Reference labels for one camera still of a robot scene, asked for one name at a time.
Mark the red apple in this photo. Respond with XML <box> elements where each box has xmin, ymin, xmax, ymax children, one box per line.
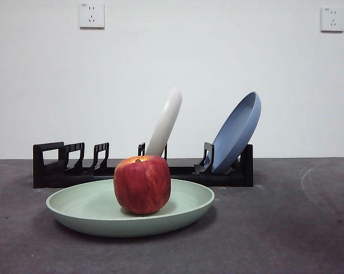
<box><xmin>113</xmin><ymin>155</ymin><xmax>172</xmax><ymax>215</ymax></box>

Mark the green plate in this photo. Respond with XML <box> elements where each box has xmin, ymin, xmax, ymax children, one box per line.
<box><xmin>45</xmin><ymin>179</ymin><xmax>215</xmax><ymax>237</ymax></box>

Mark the white plate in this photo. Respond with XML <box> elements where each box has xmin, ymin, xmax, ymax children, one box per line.
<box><xmin>145</xmin><ymin>87</ymin><xmax>183</xmax><ymax>158</ymax></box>

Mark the blue plate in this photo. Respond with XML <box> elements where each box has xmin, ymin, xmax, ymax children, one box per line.
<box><xmin>211</xmin><ymin>91</ymin><xmax>262</xmax><ymax>174</ymax></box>

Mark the black plate rack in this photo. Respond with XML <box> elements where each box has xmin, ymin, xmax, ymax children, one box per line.
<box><xmin>33</xmin><ymin>142</ymin><xmax>254</xmax><ymax>188</ymax></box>

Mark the white wall socket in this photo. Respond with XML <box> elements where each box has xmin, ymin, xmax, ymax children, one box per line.
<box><xmin>79</xmin><ymin>3</ymin><xmax>106</xmax><ymax>29</ymax></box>
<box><xmin>320</xmin><ymin>7</ymin><xmax>344</xmax><ymax>33</ymax></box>

